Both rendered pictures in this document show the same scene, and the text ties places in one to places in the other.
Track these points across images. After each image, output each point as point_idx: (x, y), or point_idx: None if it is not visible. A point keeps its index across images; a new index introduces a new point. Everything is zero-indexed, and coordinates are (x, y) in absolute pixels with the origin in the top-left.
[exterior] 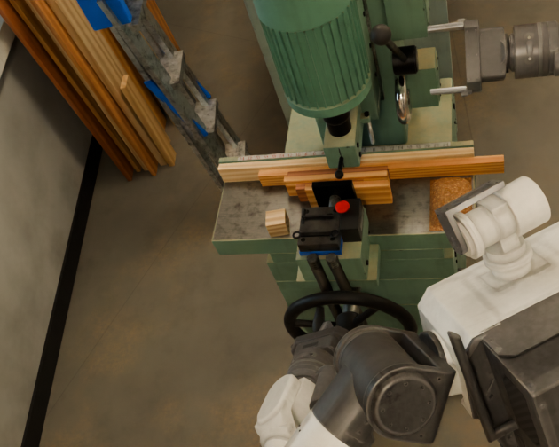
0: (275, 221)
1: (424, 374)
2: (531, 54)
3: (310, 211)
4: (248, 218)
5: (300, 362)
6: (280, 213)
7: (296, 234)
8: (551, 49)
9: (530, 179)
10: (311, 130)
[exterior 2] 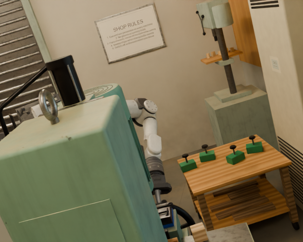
0: (195, 225)
1: None
2: None
3: (164, 215)
4: (225, 238)
5: (153, 161)
6: (194, 229)
7: (188, 237)
8: None
9: (31, 107)
10: None
